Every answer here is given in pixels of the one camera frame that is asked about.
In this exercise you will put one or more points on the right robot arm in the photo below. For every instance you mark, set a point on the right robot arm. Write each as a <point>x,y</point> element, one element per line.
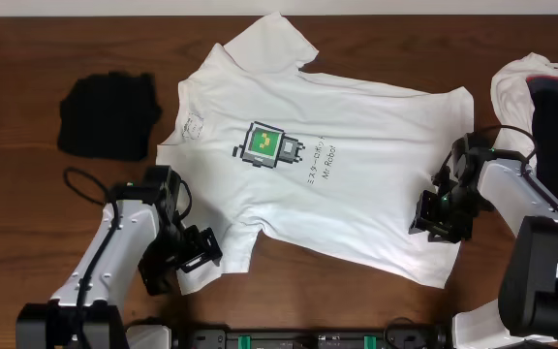
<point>525,313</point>

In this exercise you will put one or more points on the folded black cloth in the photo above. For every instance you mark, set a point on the folded black cloth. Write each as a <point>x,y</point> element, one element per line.
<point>109,116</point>

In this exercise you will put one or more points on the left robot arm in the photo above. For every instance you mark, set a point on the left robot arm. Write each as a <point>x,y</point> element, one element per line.
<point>141,232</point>

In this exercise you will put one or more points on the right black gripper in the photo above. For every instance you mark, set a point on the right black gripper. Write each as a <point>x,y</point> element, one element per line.
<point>426,221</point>

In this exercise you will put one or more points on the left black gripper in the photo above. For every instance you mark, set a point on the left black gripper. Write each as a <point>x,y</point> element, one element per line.
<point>201,249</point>

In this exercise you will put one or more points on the plain white t-shirt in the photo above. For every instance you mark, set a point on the plain white t-shirt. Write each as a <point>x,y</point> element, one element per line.
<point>512,102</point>

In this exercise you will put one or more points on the white robot print t-shirt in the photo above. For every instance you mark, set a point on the white robot print t-shirt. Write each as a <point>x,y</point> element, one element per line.
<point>332,164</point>

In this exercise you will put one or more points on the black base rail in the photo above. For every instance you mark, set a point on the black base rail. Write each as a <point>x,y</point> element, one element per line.
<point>394,336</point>

